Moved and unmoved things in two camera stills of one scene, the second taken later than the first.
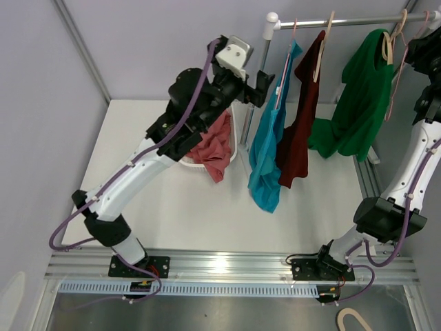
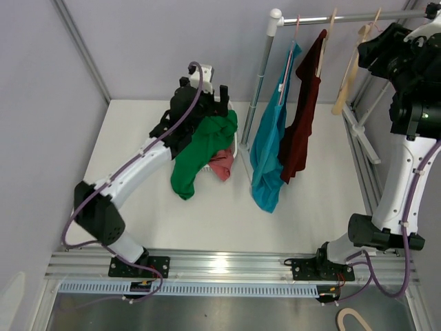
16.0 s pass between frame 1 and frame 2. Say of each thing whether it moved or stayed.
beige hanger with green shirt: moved
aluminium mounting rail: stayed
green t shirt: moved
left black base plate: stayed
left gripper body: moved
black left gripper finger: moved
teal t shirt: stayed
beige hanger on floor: stayed
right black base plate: stayed
